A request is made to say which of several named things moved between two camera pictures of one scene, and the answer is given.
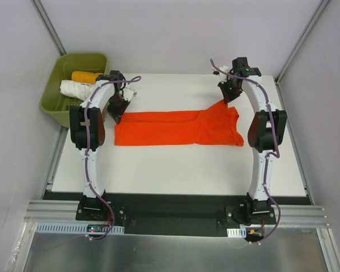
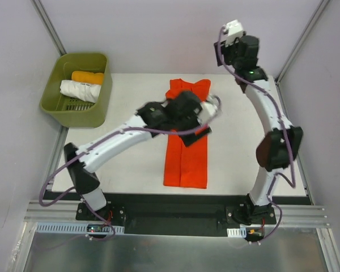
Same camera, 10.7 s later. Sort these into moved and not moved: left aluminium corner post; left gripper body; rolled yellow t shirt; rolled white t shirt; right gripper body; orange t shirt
Moved: orange t shirt; left gripper body; right gripper body
Not moved: rolled yellow t shirt; rolled white t shirt; left aluminium corner post
